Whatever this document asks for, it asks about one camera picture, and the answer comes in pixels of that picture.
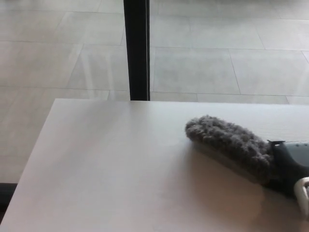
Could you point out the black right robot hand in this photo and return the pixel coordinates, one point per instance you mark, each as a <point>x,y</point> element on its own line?
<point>287,164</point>

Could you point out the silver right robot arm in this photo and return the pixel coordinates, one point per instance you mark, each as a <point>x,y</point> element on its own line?
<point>301,195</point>

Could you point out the black window frame post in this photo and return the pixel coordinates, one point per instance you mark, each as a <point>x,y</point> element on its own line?
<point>137,48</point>

